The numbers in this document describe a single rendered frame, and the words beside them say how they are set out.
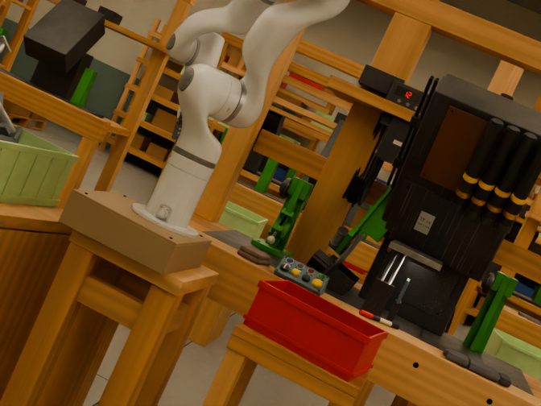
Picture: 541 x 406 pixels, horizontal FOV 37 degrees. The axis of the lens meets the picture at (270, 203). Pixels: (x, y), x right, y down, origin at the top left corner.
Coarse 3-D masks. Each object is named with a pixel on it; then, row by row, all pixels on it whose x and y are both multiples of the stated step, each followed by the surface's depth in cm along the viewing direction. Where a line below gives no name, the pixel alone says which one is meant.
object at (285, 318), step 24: (264, 288) 204; (288, 288) 223; (264, 312) 204; (288, 312) 202; (312, 312) 199; (336, 312) 218; (288, 336) 201; (312, 336) 199; (336, 336) 197; (360, 336) 195; (384, 336) 211; (312, 360) 199; (336, 360) 197; (360, 360) 197
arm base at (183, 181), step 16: (176, 160) 210; (192, 160) 208; (160, 176) 213; (176, 176) 209; (192, 176) 209; (208, 176) 212; (160, 192) 211; (176, 192) 209; (192, 192) 210; (144, 208) 216; (160, 208) 209; (176, 208) 210; (192, 208) 213; (160, 224) 206; (176, 224) 211
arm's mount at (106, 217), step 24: (72, 192) 200; (96, 192) 212; (72, 216) 200; (96, 216) 199; (120, 216) 197; (96, 240) 199; (120, 240) 197; (144, 240) 196; (168, 240) 195; (192, 240) 209; (144, 264) 196; (168, 264) 196; (192, 264) 216
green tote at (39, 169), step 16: (0, 144) 208; (16, 144) 215; (32, 144) 251; (48, 144) 250; (0, 160) 212; (16, 160) 218; (32, 160) 226; (48, 160) 234; (64, 160) 242; (0, 176) 215; (16, 176) 222; (32, 176) 230; (48, 176) 237; (64, 176) 246; (0, 192) 218; (16, 192) 226; (32, 192) 233; (48, 192) 241
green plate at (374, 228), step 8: (384, 200) 253; (376, 208) 253; (384, 208) 253; (368, 216) 253; (376, 216) 254; (360, 224) 253; (368, 224) 254; (376, 224) 254; (384, 224) 253; (368, 232) 254; (376, 232) 254; (384, 232) 253; (376, 240) 253
